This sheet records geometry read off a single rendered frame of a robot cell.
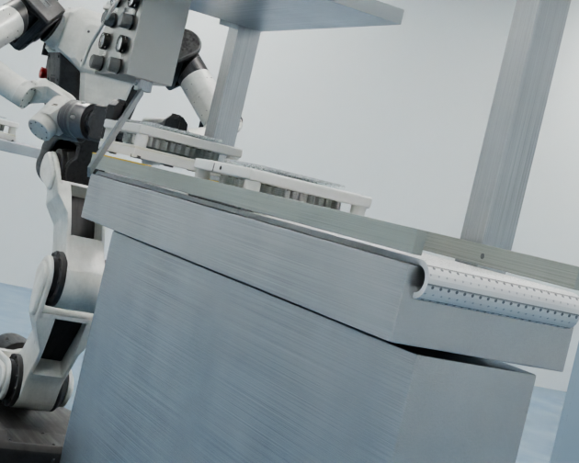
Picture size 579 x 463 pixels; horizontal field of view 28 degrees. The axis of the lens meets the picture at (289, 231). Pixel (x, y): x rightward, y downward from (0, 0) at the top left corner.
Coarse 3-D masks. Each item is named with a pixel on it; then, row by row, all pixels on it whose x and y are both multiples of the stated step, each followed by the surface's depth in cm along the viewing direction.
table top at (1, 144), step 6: (0, 138) 463; (0, 144) 380; (6, 144) 382; (12, 144) 383; (18, 144) 385; (24, 144) 410; (0, 150) 381; (6, 150) 382; (12, 150) 384; (18, 150) 385; (24, 150) 387; (30, 150) 388; (36, 150) 390; (30, 156) 389; (36, 156) 390
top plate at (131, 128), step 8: (112, 120) 257; (112, 128) 256; (128, 128) 246; (136, 128) 242; (144, 128) 241; (152, 128) 241; (152, 136) 242; (160, 136) 242; (168, 136) 243; (176, 136) 244; (184, 136) 245; (184, 144) 247; (192, 144) 246; (200, 144) 247; (208, 144) 248; (216, 144) 248; (224, 152) 250; (232, 152) 250; (240, 152) 251
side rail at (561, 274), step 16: (432, 240) 186; (448, 240) 182; (464, 240) 178; (448, 256) 181; (464, 256) 178; (480, 256) 174; (496, 256) 171; (512, 256) 168; (528, 256) 165; (512, 272) 167; (528, 272) 164; (544, 272) 161; (560, 272) 158; (576, 272) 155; (576, 288) 155
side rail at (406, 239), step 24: (96, 168) 254; (120, 168) 241; (144, 168) 228; (192, 192) 205; (216, 192) 197; (240, 192) 188; (288, 216) 172; (312, 216) 166; (336, 216) 160; (360, 216) 155; (384, 240) 148; (408, 240) 144
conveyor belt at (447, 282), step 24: (168, 192) 220; (264, 216) 183; (336, 240) 162; (360, 240) 172; (432, 264) 143; (456, 264) 162; (432, 288) 142; (456, 288) 143; (480, 288) 145; (504, 288) 147; (528, 288) 150; (552, 288) 153; (504, 312) 148; (528, 312) 149; (552, 312) 151; (576, 312) 153
